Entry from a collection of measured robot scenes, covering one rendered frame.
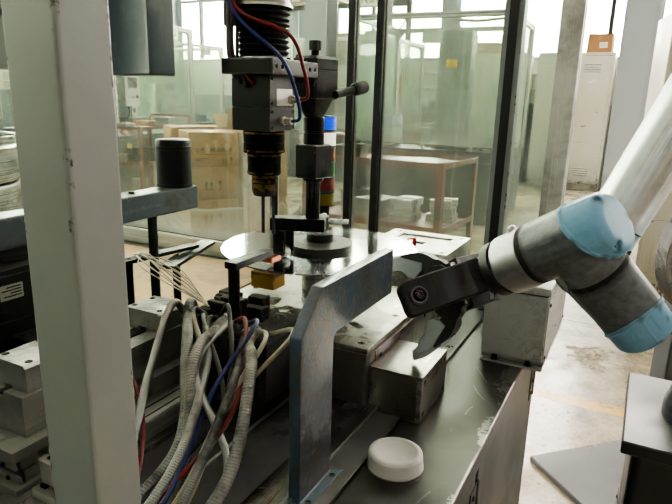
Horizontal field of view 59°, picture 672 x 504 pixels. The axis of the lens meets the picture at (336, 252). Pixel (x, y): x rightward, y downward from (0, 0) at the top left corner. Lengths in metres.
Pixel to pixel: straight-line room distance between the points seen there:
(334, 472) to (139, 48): 0.59
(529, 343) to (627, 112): 4.35
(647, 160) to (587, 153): 8.43
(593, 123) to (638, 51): 3.98
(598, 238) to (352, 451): 0.40
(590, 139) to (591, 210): 8.59
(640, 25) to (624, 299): 4.71
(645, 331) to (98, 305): 0.59
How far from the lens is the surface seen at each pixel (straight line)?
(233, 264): 0.80
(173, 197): 1.00
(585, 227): 0.68
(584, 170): 9.29
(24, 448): 0.78
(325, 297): 0.65
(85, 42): 0.33
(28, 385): 0.78
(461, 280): 0.77
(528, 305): 1.06
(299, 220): 0.91
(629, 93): 5.34
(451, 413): 0.93
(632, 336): 0.76
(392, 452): 0.79
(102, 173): 0.34
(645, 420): 1.01
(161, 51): 0.86
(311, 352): 0.64
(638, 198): 0.85
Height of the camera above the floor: 1.19
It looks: 15 degrees down
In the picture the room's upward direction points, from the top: 2 degrees clockwise
